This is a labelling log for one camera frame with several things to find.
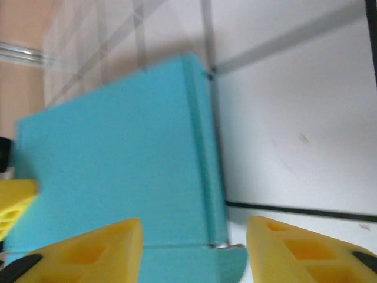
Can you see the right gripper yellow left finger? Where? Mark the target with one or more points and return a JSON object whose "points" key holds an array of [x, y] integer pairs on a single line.
{"points": [[112, 238]]}

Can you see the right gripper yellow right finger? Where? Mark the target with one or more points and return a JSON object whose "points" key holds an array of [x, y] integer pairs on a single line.
{"points": [[279, 259]]}

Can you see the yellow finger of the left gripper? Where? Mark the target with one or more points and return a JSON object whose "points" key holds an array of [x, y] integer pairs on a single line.
{"points": [[14, 200]]}

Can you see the blue and white paper box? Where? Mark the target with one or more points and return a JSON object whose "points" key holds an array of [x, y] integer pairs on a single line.
{"points": [[117, 147]]}

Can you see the aluminium rail frame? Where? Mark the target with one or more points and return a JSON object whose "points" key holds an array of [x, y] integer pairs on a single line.
{"points": [[20, 54]]}

